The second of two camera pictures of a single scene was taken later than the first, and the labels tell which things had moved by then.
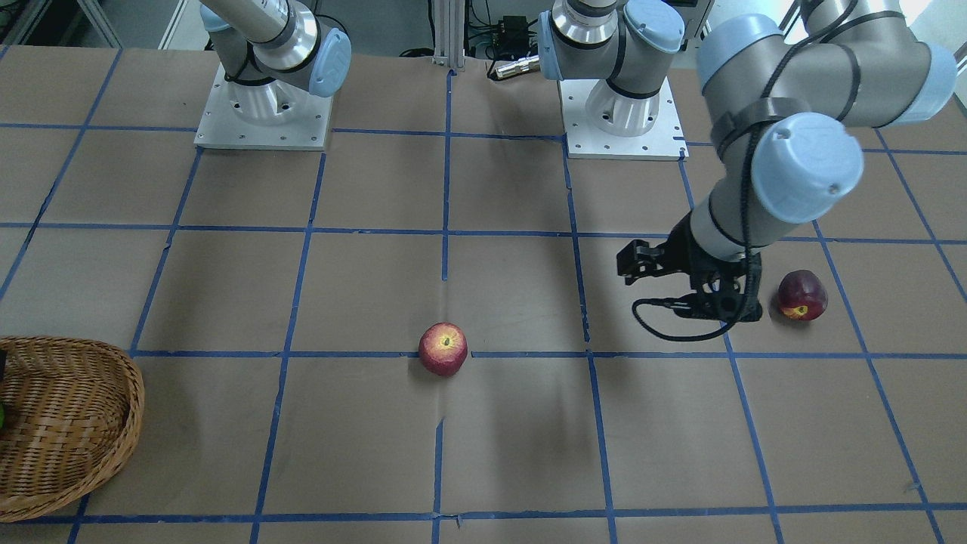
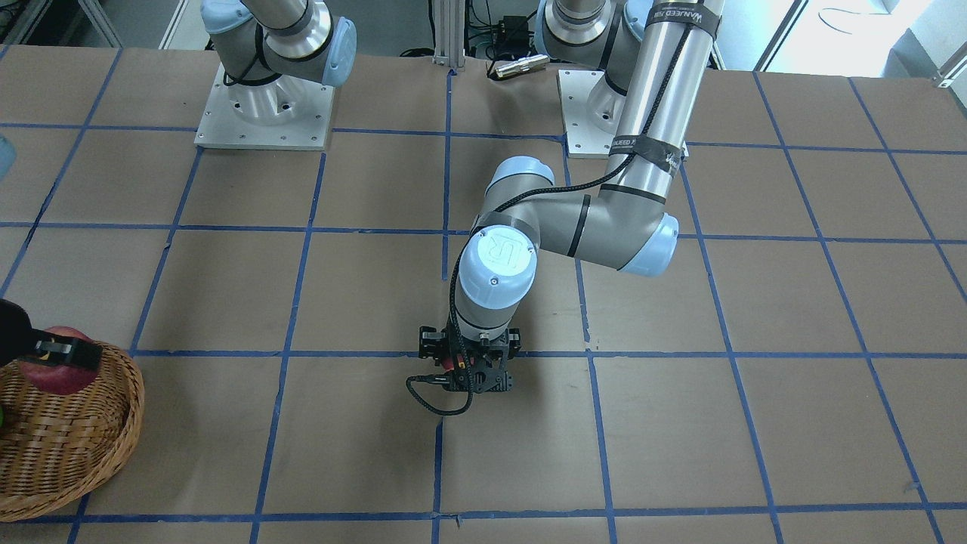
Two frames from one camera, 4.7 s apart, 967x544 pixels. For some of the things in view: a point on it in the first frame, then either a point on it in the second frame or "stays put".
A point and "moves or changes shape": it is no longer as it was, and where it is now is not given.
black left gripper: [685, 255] → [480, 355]
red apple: [443, 348] moves or changes shape
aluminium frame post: [449, 33] stays put
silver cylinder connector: [526, 65] stays put
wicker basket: [73, 409] stays put
